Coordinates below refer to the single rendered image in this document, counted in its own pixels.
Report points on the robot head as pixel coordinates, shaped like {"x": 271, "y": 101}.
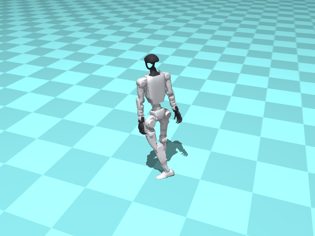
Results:
{"x": 151, "y": 58}

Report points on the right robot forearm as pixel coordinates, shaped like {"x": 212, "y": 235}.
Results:
{"x": 172, "y": 101}

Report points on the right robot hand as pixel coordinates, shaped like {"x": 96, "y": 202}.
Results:
{"x": 178, "y": 115}

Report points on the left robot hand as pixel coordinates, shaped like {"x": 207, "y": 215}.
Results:
{"x": 141, "y": 126}

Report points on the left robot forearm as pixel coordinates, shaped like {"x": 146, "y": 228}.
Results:
{"x": 140, "y": 110}

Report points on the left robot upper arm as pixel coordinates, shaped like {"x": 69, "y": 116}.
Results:
{"x": 141, "y": 82}

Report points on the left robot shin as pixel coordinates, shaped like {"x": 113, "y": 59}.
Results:
{"x": 160, "y": 153}

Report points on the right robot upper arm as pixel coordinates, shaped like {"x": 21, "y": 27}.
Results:
{"x": 168, "y": 83}

